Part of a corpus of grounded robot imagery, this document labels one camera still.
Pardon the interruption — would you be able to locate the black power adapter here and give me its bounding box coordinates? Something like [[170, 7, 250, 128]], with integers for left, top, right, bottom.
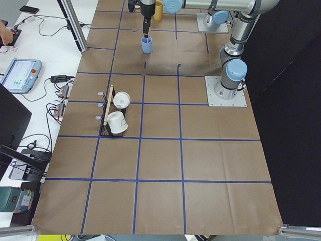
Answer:
[[50, 75, 68, 83]]

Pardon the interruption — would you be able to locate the wooden rack handle rod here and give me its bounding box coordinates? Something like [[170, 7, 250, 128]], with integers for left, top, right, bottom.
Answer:
[[103, 84, 114, 126]]

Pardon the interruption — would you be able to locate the light blue plastic cup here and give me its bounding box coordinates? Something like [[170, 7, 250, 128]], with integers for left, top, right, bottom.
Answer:
[[141, 36, 152, 54]]

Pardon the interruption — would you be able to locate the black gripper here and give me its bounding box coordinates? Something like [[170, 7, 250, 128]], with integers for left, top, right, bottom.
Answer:
[[140, 0, 154, 38]]

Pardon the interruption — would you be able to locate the black smartphone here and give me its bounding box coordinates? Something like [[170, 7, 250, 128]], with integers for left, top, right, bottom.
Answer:
[[20, 5, 40, 14]]

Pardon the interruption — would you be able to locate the aluminium frame post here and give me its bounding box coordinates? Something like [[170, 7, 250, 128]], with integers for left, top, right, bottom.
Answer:
[[57, 0, 88, 53]]

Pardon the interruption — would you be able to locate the black wire mug rack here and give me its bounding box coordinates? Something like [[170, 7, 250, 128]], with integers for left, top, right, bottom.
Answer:
[[96, 84, 131, 137]]

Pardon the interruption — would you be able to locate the person hand at desk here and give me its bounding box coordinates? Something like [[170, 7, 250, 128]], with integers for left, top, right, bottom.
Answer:
[[0, 20, 13, 46]]

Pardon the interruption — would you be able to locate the white mug on rack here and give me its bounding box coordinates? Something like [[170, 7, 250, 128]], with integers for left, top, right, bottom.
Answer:
[[108, 111, 128, 134], [113, 91, 130, 109]]

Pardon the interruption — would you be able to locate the bamboo wooden cup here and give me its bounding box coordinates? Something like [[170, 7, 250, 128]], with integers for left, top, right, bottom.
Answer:
[[153, 0, 163, 21]]

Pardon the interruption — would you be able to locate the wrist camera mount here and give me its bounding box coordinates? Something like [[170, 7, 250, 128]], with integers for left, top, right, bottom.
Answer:
[[127, 0, 137, 13]]

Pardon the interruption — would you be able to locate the teach pendant tablet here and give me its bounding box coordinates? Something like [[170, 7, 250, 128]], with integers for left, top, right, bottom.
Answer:
[[1, 58, 42, 94]]

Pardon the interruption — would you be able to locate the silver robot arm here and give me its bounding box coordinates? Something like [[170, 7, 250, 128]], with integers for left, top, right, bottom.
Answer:
[[212, 1, 279, 100], [128, 0, 255, 38]]

